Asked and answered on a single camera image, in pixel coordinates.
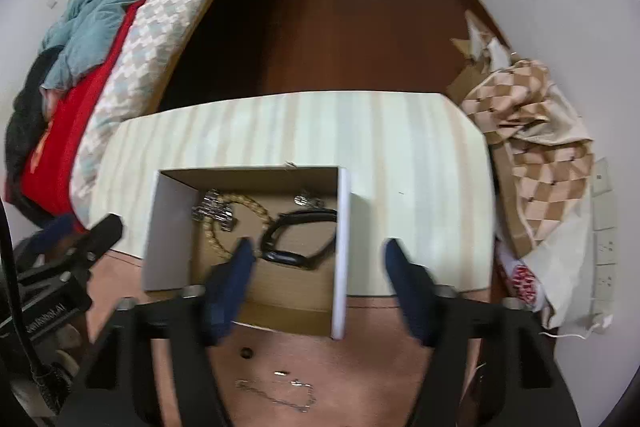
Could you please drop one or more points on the white cardboard box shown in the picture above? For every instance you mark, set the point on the white cardboard box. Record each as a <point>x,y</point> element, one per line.
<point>170,237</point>

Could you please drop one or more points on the red and white patterned bag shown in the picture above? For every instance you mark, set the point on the red and white patterned bag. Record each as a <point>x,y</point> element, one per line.
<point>522,279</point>

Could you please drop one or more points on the small dark bead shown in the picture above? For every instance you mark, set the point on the small dark bead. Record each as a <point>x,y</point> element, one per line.
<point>246,352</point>

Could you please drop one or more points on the dark cloth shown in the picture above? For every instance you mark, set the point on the dark cloth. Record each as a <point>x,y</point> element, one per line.
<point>27,107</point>

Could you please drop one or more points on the bed with checkered cover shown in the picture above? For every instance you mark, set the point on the bed with checkered cover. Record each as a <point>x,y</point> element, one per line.
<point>65,132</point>

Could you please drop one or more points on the black wristband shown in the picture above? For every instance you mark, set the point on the black wristband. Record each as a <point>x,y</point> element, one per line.
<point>280,254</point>

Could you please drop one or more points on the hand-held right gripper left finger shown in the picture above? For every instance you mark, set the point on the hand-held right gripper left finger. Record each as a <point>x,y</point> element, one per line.
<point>234,279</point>

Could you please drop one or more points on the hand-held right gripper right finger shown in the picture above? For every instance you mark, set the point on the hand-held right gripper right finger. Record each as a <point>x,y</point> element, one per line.
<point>406,287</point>

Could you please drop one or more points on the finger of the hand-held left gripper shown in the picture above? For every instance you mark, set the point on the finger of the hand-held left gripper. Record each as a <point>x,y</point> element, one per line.
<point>56,232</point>
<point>102,237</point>

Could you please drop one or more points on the brown checkered cloth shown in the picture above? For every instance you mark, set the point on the brown checkered cloth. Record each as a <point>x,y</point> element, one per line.
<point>530,127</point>

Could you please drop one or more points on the small silver earrings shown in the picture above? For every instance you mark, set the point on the small silver earrings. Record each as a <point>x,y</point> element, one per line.
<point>306,200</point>

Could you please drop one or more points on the beige checkered bed quilt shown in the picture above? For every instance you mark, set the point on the beige checkered bed quilt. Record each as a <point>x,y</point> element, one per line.
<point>150,37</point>

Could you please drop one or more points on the white power strip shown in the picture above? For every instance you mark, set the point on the white power strip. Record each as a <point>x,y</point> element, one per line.
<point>605,237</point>

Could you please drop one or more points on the torn cardboard pieces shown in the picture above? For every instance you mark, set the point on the torn cardboard pieces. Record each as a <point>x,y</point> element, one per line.
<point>475,57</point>

